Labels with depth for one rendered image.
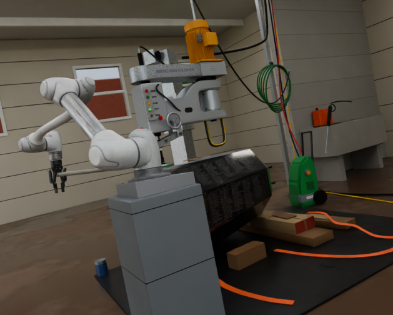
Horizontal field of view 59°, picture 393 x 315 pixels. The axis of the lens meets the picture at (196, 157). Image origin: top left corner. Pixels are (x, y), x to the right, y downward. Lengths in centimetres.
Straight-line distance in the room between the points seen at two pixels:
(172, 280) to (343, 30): 607
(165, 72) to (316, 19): 407
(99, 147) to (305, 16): 527
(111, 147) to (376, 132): 510
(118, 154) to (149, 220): 35
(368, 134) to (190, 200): 460
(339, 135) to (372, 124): 81
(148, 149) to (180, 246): 53
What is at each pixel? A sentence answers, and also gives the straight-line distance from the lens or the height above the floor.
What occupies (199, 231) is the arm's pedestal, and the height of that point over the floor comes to 56.
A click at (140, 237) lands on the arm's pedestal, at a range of 171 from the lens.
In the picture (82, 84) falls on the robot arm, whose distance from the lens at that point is 223.
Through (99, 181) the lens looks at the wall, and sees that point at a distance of 894.
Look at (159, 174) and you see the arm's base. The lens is 186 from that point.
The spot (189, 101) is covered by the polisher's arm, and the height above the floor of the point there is 137.
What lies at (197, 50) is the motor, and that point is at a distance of 341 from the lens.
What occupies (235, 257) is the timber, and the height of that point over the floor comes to 12.
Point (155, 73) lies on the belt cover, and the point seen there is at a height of 164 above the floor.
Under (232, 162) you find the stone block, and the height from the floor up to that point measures 77.
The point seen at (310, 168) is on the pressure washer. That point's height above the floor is 44.
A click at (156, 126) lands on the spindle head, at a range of 294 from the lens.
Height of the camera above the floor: 103
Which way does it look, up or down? 3 degrees down
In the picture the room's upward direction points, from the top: 11 degrees counter-clockwise
